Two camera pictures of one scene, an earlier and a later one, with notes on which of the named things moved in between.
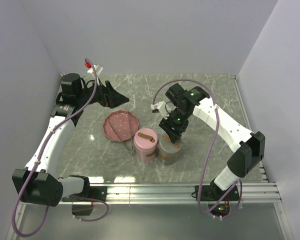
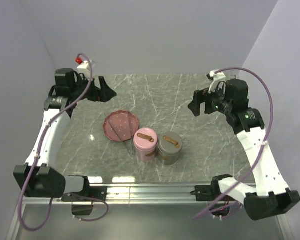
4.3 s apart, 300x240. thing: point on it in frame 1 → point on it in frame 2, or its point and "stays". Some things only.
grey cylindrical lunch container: [168, 160] stays
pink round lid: [145, 139] stays
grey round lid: [167, 147] stays
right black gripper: [166, 125] → [202, 96]
